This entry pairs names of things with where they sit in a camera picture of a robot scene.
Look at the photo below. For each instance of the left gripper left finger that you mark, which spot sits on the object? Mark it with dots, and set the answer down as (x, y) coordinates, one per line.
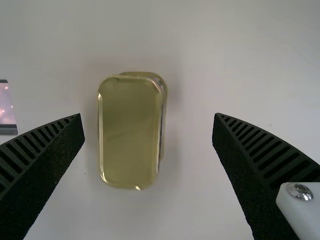
(37, 170)

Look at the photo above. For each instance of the gold rectangular tin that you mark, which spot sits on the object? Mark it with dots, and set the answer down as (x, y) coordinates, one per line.
(127, 130)

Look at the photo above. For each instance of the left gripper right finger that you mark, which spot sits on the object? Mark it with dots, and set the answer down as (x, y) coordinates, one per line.
(262, 175)

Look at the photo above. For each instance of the small square scanner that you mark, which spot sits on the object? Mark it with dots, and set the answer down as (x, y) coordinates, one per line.
(7, 107)

